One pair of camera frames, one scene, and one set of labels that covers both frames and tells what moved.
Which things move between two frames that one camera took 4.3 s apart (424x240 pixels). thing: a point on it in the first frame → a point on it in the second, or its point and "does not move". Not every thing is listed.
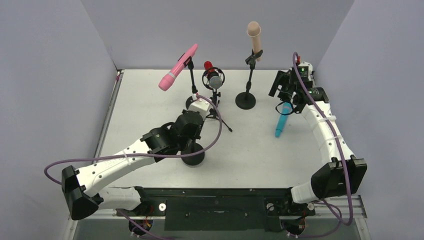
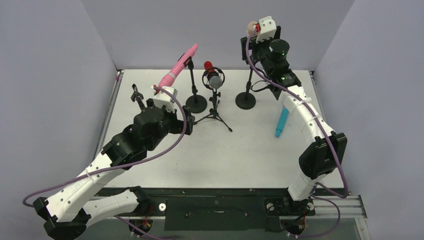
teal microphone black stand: (194, 160) → (137, 96)
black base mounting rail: (219, 208) does not move
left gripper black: (197, 134) → (178, 124)
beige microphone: (253, 30) does not move
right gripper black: (278, 86) → (245, 48)
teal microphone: (286, 108) does not move
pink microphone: (168, 79) does not move
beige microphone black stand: (247, 100) does not move
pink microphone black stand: (188, 62) does not move
